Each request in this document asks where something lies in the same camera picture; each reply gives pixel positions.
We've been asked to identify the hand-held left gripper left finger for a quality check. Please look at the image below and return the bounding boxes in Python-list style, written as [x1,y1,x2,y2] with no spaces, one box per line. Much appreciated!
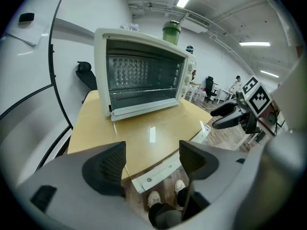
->
[15,141,153,230]

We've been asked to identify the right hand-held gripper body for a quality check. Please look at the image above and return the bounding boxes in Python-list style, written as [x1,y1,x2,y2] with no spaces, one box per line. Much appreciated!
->
[236,75,273,135]

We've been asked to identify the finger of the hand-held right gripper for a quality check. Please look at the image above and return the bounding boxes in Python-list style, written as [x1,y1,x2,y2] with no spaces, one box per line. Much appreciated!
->
[212,113,245,130]
[210,102,241,117]

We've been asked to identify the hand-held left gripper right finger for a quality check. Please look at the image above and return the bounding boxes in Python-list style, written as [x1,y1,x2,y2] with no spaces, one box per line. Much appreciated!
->
[167,140,262,230]

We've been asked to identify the white glass oven door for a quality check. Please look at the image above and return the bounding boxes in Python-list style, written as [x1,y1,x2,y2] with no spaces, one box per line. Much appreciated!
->
[109,99,213,194]

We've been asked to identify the white toaster oven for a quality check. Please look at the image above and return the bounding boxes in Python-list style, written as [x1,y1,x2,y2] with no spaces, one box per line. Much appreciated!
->
[94,27,196,119]

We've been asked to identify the black office chair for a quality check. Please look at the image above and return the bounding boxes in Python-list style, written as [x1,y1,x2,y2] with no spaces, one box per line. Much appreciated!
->
[203,75,219,103]

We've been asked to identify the wooden table white legs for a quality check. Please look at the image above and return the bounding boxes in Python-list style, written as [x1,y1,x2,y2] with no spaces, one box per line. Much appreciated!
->
[187,81,205,103]

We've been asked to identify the person's white right shoe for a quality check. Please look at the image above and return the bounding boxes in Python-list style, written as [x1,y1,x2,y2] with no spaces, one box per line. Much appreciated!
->
[174,180,186,194]

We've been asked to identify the person's white shoe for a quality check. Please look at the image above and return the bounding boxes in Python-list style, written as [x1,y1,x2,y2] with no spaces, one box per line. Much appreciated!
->
[174,180,186,194]
[147,191,161,208]

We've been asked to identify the light wooden desk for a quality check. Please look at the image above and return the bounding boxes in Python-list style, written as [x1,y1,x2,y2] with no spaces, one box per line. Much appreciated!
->
[67,90,214,181]

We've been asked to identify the person's dark trousers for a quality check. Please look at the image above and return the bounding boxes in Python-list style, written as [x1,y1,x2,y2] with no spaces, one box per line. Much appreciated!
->
[148,188,209,230]

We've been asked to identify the person's white left shoe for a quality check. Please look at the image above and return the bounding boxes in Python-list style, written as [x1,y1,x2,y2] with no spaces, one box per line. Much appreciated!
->
[147,191,161,208]

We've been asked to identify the white air conditioner unit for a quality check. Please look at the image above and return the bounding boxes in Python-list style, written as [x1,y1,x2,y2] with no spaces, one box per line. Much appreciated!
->
[186,11,212,34]

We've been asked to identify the green shaker bottle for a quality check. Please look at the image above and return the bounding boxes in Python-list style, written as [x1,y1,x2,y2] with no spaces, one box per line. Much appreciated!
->
[162,20,182,46]

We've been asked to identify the black reclined chair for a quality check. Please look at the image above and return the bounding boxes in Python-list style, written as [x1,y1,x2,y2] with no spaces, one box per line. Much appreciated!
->
[75,61,98,105]

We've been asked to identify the purple artificial flowers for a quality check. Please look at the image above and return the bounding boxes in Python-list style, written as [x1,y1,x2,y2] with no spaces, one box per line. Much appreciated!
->
[119,22,141,32]

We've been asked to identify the whiteboard on black stand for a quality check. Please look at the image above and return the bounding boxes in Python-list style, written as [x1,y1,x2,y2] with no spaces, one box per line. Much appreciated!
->
[0,0,74,174]

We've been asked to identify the white paper sheets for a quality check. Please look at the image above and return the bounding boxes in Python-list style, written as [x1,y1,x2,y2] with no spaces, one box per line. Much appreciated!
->
[6,20,50,46]

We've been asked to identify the black whiteboard eraser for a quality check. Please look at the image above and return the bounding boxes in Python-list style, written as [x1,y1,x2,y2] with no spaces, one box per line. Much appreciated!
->
[18,12,35,24]

